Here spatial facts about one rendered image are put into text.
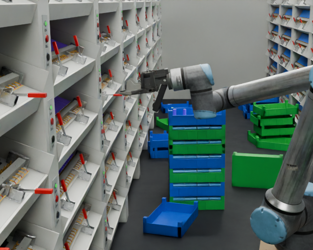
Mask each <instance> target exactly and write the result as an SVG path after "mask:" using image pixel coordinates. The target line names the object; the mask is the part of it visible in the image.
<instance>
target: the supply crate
mask: <svg viewBox="0 0 313 250"><path fill-rule="evenodd" d="M173 109H176V115H173ZM183 109H186V115H183ZM168 123H169V125H225V124H226V110H223V111H220V112H217V115H216V117H215V118H210V119H195V118H194V113H193V108H171V104H168Z"/></svg>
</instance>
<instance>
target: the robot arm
mask: <svg viewBox="0 0 313 250"><path fill-rule="evenodd" d="M140 77H141V79H140V80H141V83H140V82H138V83H136V82H135V81H134V80H133V79H132V78H130V79H129V80H128V81H127V83H126V90H122V91H120V92H119V94H121V95H124V96H126V95H137V94H144V93H152V92H158V90H159V92H158V95H157V98H156V101H155V102H154V103H153V111H155V112H158V110H160V109H161V102H162V99H163V97H164V94H165V91H166V89H167V86H168V88H169V90H171V89H173V91H179V90H186V89H190V95H191V101H192V108H193V113H194V118H195V119H210V118H215V117H216V115H217V112H220V111H223V110H226V109H230V108H235V107H238V106H241V105H245V104H249V103H254V102H258V101H262V100H267V99H271V98H275V97H280V96H284V95H289V94H293V93H297V92H302V91H306V90H309V92H308V95H307V98H306V100H305V103H304V106H303V109H302V111H301V114H300V117H299V119H298V122H297V125H296V128H295V130H294V133H293V136H292V138H291V141H290V144H289V147H288V149H287V152H286V155H285V157H284V160H283V163H282V166H281V168H280V171H279V174H278V177H277V179H276V182H275V185H274V187H273V188H270V189H268V190H267V191H266V193H265V196H264V199H263V202H262V204H261V206H260V207H259V208H256V209H255V210H254V211H253V212H252V214H251V218H250V224H251V228H252V230H253V232H254V233H255V234H256V236H257V237H258V238H259V239H260V240H262V241H263V242H265V243H267V244H271V245H274V246H275V247H276V248H277V249H278V250H313V183H310V182H309V181H310V178H311V176H312V173H313V65H310V66H306V67H303V68H299V69H296V70H292V71H288V72H284V73H281V74H277V75H273V76H269V77H266V78H262V79H258V80H254V81H251V82H247V83H243V84H239V85H236V86H229V87H224V88H222V89H218V90H215V91H213V90H212V86H213V85H214V79H213V75H212V71H211V68H210V65H209V64H199V65H194V66H188V67H182V68H175V69H171V70H170V72H169V71H168V68H164V69H158V70H149V71H144V72H142V73H141V74H140ZM164 79H165V80H166V81H164ZM160 85H161V87H160ZM159 87H160V89H159Z"/></svg>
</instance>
